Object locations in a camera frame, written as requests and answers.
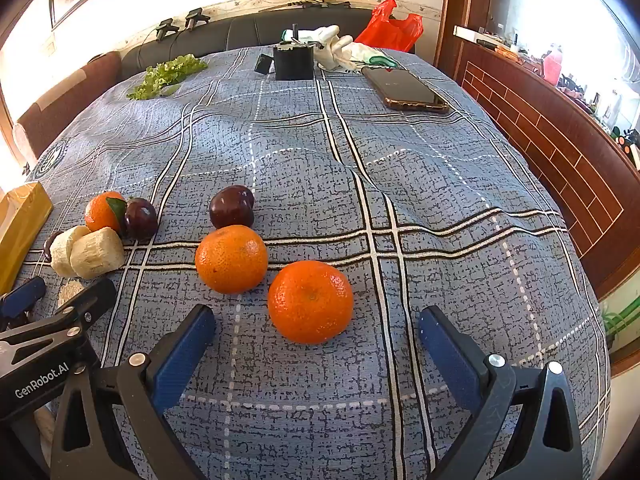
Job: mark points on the black smartphone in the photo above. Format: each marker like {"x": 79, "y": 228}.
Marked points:
{"x": 407, "y": 89}

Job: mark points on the small peeled banana piece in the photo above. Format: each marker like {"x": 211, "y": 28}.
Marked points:
{"x": 70, "y": 292}

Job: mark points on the red plastic bag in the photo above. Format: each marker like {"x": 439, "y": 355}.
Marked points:
{"x": 390, "y": 27}

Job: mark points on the black sofa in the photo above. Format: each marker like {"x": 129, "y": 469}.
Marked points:
{"x": 225, "y": 35}

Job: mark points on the pink bottle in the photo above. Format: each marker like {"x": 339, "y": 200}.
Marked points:
{"x": 551, "y": 62}

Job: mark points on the yellow cardboard box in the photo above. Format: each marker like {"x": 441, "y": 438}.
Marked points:
{"x": 17, "y": 230}

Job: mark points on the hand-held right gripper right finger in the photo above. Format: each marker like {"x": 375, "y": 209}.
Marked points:
{"x": 450, "y": 355}

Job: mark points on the black clamp device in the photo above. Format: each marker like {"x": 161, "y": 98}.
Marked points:
{"x": 196, "y": 17}
{"x": 165, "y": 27}

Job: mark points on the long white box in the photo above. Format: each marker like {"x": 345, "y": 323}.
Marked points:
{"x": 470, "y": 33}

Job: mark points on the orange with green leaf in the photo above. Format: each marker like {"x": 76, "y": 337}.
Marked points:
{"x": 99, "y": 214}

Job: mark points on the brown wooden partition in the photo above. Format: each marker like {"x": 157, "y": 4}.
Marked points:
{"x": 550, "y": 160}

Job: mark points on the green lettuce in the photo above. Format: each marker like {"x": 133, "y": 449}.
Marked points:
{"x": 165, "y": 74}

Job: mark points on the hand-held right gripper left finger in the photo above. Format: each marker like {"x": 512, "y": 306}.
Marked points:
{"x": 182, "y": 355}

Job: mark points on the brown armchair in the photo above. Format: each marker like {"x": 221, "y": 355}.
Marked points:
{"x": 65, "y": 95}

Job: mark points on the green plant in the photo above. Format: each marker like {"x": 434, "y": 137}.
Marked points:
{"x": 620, "y": 317}

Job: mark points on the black box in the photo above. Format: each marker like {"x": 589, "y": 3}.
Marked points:
{"x": 294, "y": 62}

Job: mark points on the large orange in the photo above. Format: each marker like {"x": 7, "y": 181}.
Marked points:
{"x": 310, "y": 301}

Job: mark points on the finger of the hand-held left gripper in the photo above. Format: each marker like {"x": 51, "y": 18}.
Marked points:
{"x": 90, "y": 300}
{"x": 22, "y": 295}

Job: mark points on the dark purple plum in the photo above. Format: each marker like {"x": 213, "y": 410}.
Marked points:
{"x": 141, "y": 218}
{"x": 231, "y": 206}

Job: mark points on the small wall plaque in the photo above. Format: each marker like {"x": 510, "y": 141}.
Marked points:
{"x": 48, "y": 47}

